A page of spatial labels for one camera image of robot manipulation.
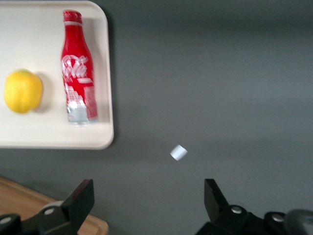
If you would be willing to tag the red coke bottle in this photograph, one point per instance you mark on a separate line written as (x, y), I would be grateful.
(77, 56)

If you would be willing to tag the yellow lemon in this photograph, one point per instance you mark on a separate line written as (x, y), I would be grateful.
(23, 91)

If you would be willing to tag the wooden drawer cabinet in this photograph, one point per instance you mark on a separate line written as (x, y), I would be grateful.
(24, 198)

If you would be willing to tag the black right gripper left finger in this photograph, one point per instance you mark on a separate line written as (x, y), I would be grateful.
(78, 208)

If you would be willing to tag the small white paper scrap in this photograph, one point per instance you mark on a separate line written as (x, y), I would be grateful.
(178, 152)

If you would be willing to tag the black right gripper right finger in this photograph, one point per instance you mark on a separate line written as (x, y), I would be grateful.
(217, 210)

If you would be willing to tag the cream rectangular tray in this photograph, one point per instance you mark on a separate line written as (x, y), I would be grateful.
(36, 132)

